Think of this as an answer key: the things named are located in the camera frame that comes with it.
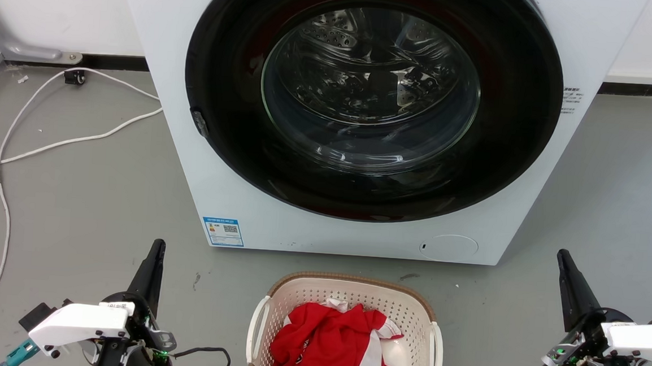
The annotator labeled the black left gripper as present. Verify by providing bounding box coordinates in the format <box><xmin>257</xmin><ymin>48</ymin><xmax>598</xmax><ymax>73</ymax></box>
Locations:
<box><xmin>93</xmin><ymin>235</ymin><xmax>184</xmax><ymax>366</ymax></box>

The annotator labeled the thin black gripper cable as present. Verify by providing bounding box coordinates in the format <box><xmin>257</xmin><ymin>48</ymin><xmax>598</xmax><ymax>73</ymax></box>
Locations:
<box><xmin>170</xmin><ymin>344</ymin><xmax>233</xmax><ymax>366</ymax></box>

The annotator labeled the round white filter cover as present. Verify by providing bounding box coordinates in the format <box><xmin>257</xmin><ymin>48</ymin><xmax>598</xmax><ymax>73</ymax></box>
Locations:
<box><xmin>418</xmin><ymin>232</ymin><xmax>480</xmax><ymax>265</ymax></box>

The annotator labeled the blue energy label sticker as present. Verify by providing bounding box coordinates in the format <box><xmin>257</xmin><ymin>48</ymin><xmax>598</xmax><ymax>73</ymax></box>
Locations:
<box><xmin>201</xmin><ymin>216</ymin><xmax>246</xmax><ymax>248</ymax></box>

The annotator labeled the black baseboard strip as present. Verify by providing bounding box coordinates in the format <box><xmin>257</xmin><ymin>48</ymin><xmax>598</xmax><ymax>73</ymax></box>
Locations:
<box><xmin>4</xmin><ymin>48</ymin><xmax>151</xmax><ymax>73</ymax></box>
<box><xmin>597</xmin><ymin>81</ymin><xmax>652</xmax><ymax>98</ymax></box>

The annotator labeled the white front-load washing machine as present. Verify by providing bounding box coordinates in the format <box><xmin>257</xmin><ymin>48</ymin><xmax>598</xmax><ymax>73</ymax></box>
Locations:
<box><xmin>101</xmin><ymin>0</ymin><xmax>650</xmax><ymax>275</ymax></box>

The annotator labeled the long white power cable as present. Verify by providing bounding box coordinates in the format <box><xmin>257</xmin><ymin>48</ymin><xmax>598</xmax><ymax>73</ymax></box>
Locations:
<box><xmin>0</xmin><ymin>62</ymin><xmax>162</xmax><ymax>366</ymax></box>

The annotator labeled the red and white garment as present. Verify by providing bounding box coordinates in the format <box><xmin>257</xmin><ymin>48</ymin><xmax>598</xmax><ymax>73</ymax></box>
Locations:
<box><xmin>268</xmin><ymin>296</ymin><xmax>406</xmax><ymax>366</ymax></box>

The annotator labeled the white hose cable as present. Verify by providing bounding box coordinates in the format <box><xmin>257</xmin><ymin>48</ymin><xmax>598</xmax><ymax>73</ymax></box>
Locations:
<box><xmin>0</xmin><ymin>97</ymin><xmax>164</xmax><ymax>187</ymax></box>

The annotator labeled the black round washer door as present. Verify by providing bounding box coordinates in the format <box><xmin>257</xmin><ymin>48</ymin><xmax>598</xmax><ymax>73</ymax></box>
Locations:
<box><xmin>176</xmin><ymin>0</ymin><xmax>570</xmax><ymax>234</ymax></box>

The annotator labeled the cream perforated laundry basket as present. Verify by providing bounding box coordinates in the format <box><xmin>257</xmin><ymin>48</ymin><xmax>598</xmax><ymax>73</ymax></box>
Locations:
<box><xmin>245</xmin><ymin>267</ymin><xmax>449</xmax><ymax>366</ymax></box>

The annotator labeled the black text warning label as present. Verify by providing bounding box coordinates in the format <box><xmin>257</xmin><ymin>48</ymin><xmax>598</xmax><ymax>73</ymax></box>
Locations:
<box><xmin>560</xmin><ymin>86</ymin><xmax>583</xmax><ymax>116</ymax></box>

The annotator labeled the teal cable connector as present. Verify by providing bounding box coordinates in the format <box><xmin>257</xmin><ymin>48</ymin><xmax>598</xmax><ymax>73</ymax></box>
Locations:
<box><xmin>0</xmin><ymin>337</ymin><xmax>41</xmax><ymax>366</ymax></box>

